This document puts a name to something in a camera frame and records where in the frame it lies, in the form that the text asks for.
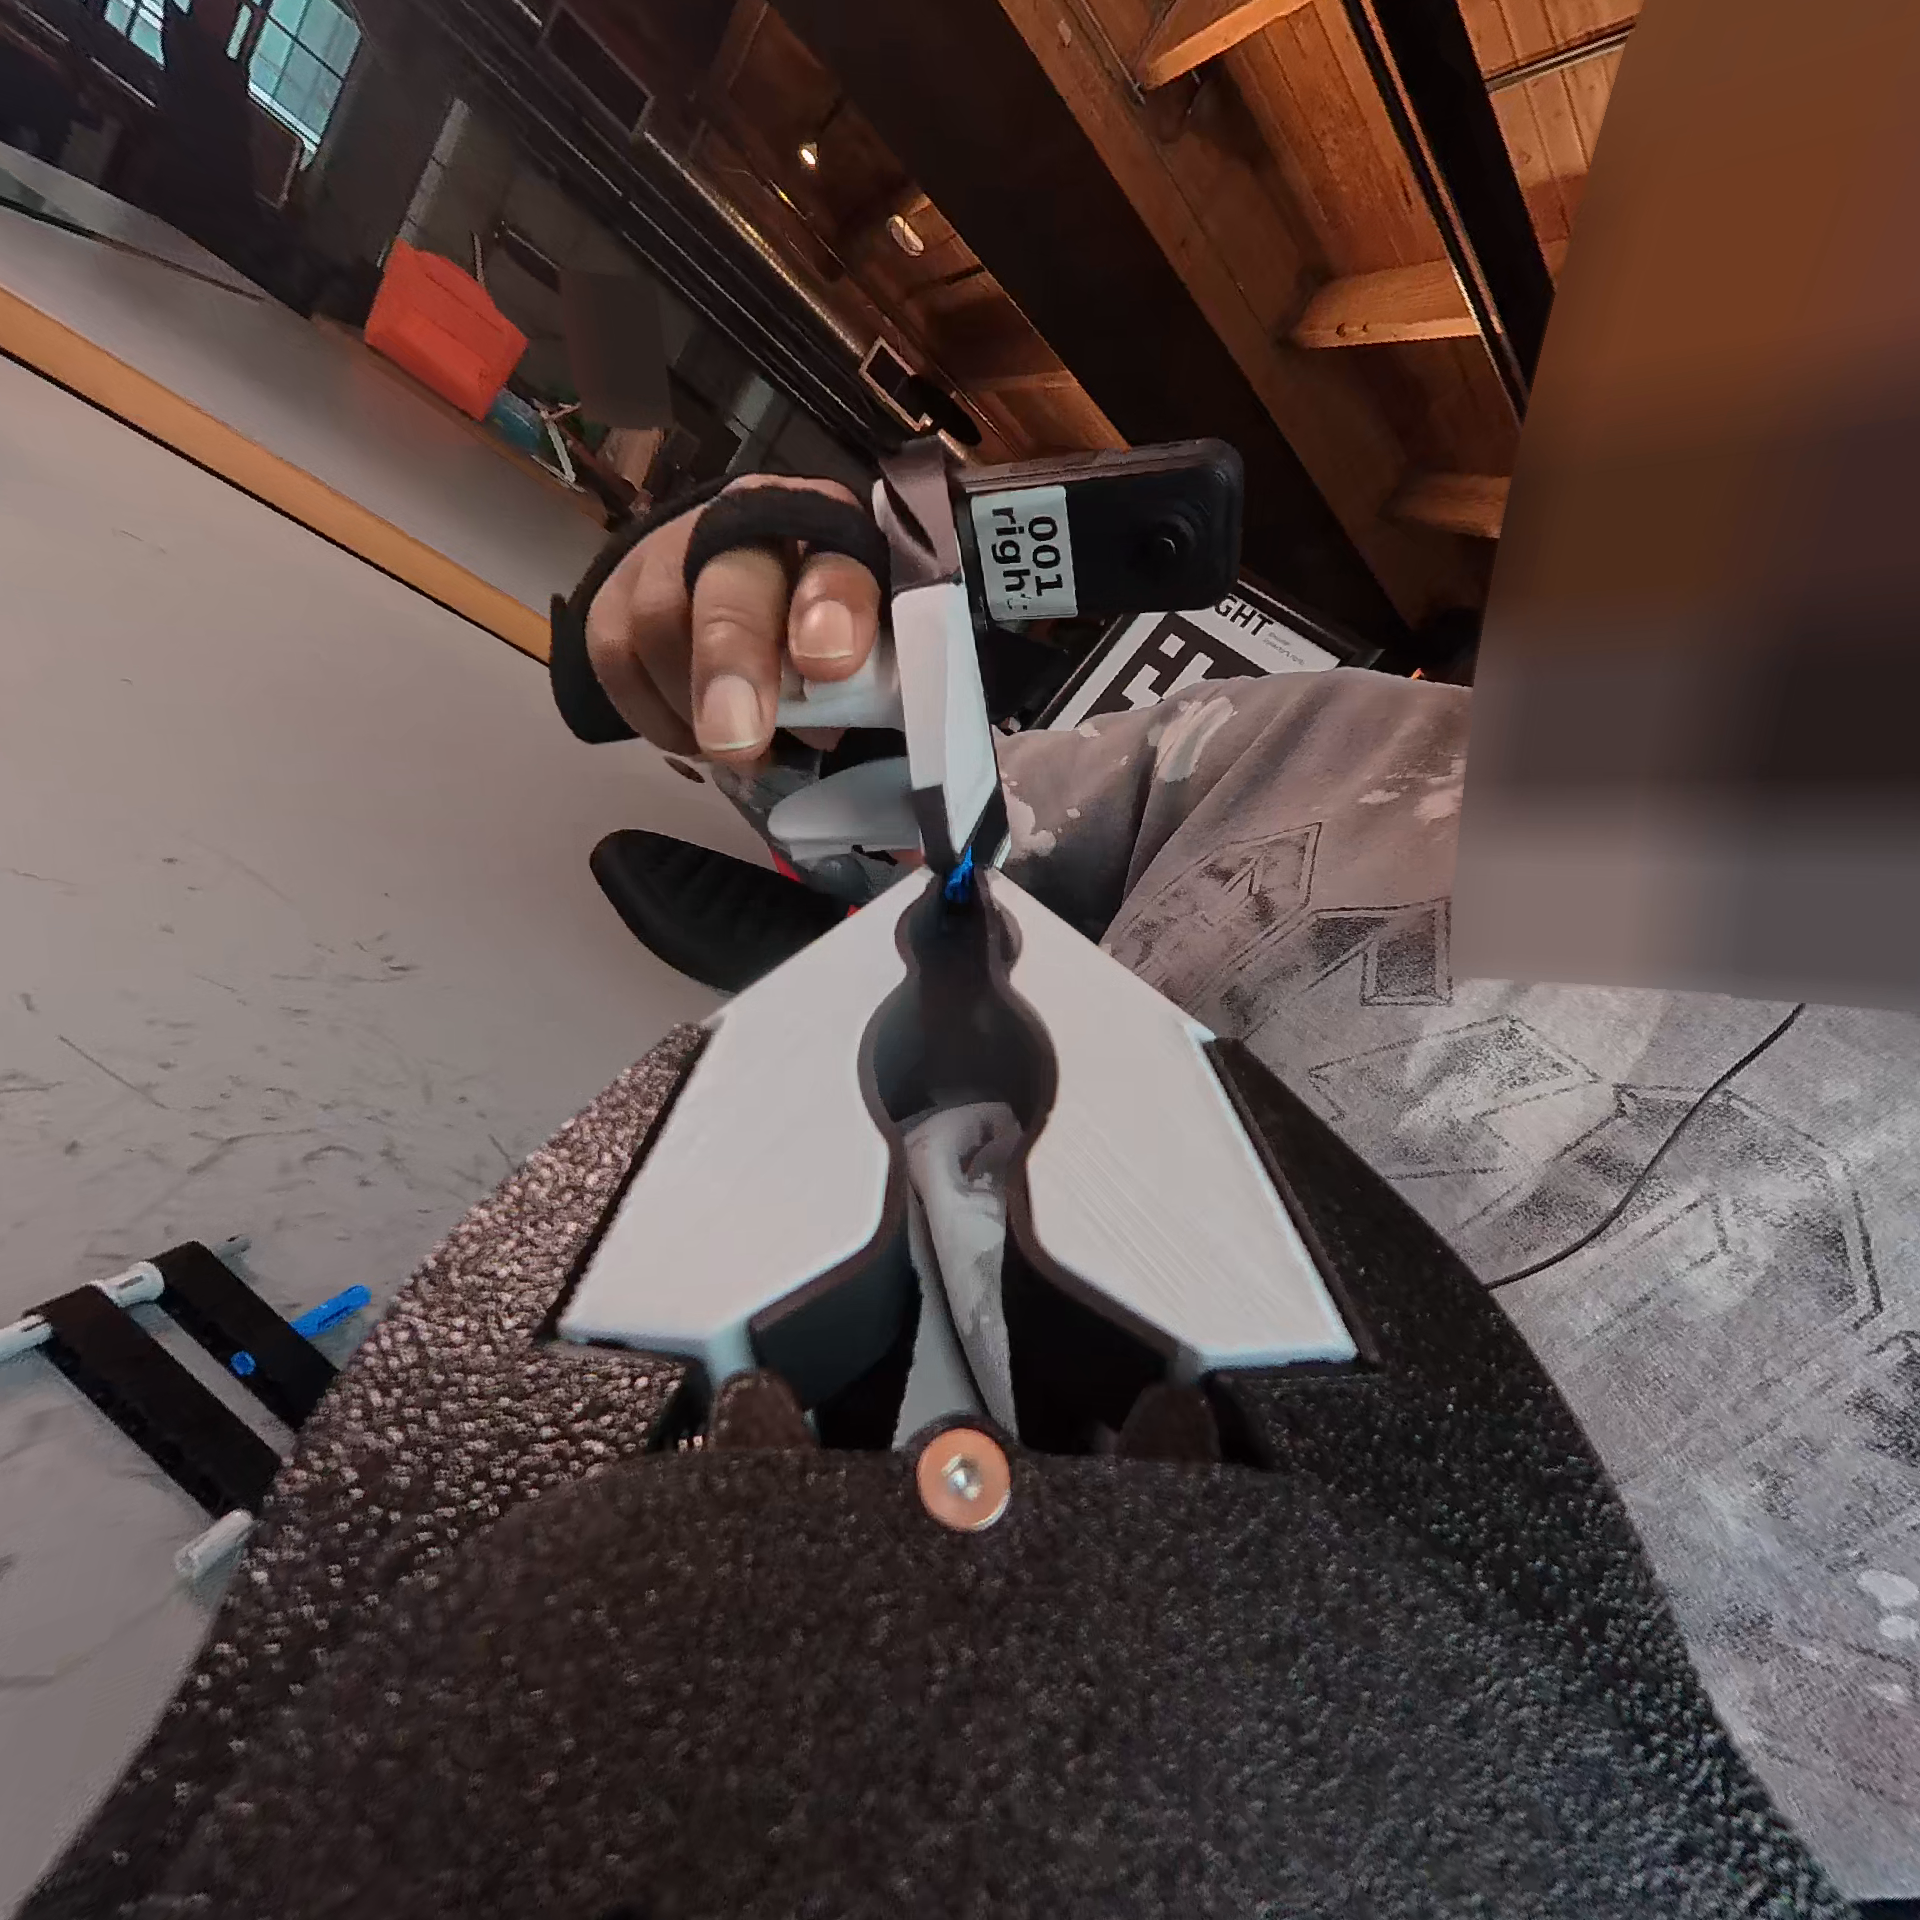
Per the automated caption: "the framed black white marker sign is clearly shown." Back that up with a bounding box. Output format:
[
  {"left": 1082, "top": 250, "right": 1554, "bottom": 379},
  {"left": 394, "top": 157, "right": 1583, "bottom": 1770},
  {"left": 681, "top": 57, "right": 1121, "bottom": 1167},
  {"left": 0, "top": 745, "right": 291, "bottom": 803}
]
[{"left": 1036, "top": 577, "right": 1383, "bottom": 735}]

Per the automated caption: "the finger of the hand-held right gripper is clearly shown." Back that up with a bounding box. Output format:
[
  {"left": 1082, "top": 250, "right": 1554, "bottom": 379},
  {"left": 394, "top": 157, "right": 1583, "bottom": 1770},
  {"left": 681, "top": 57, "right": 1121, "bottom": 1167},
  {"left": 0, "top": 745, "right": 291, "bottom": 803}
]
[{"left": 891, "top": 577, "right": 1016, "bottom": 885}]

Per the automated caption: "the orange object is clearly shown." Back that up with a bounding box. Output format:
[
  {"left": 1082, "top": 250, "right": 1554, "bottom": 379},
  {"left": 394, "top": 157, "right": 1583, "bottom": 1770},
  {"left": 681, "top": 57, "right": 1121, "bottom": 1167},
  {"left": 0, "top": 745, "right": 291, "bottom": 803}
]
[{"left": 363, "top": 241, "right": 531, "bottom": 423}]

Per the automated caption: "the black mesh chair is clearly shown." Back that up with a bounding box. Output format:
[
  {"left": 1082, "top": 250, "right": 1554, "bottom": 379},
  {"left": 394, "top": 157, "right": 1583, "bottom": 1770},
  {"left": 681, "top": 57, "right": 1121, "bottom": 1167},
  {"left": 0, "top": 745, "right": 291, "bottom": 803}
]
[{"left": 591, "top": 829, "right": 849, "bottom": 991}]

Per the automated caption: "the black beam and axle assembly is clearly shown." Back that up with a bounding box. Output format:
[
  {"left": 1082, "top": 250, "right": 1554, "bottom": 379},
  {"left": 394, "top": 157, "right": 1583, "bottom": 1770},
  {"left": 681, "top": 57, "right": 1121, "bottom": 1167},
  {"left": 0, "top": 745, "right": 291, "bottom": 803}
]
[{"left": 0, "top": 1237, "right": 338, "bottom": 1577}]

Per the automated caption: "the black hoodie drawstring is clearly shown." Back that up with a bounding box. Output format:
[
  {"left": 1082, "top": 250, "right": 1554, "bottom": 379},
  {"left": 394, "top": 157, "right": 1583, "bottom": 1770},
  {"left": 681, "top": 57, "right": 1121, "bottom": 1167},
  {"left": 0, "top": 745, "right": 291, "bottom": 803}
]
[{"left": 1487, "top": 1002, "right": 1808, "bottom": 1291}]

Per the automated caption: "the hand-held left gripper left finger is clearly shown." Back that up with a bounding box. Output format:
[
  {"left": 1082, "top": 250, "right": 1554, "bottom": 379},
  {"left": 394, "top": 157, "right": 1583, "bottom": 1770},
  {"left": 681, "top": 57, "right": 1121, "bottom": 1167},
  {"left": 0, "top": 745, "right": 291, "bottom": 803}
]
[{"left": 556, "top": 866, "right": 935, "bottom": 1442}]

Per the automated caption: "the person's right hand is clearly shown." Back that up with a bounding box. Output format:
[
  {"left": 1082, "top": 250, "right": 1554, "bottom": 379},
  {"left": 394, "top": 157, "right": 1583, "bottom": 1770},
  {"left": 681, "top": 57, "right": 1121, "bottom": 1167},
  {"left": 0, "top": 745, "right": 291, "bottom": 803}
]
[{"left": 586, "top": 509, "right": 888, "bottom": 758}]

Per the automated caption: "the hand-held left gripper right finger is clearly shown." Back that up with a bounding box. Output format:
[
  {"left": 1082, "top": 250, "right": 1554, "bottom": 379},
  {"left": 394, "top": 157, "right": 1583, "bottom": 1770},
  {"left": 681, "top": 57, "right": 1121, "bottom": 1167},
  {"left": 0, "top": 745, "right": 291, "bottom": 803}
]
[{"left": 977, "top": 870, "right": 1365, "bottom": 1450}]

